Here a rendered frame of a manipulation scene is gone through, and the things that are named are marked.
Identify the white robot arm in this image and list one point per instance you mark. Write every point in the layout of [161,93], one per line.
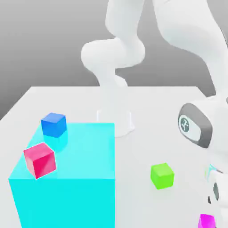
[124,51]

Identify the small magenta cube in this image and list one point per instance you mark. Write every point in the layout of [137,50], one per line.
[206,221]

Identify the small red cube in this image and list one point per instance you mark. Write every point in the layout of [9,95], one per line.
[40,161]

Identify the small blue cube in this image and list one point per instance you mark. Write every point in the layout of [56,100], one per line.
[53,125]

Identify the large cyan box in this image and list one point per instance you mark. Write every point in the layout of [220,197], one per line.
[74,192]

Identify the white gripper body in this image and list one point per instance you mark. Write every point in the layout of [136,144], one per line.
[222,218]

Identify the small green cube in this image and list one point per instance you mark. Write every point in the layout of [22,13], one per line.
[162,177]

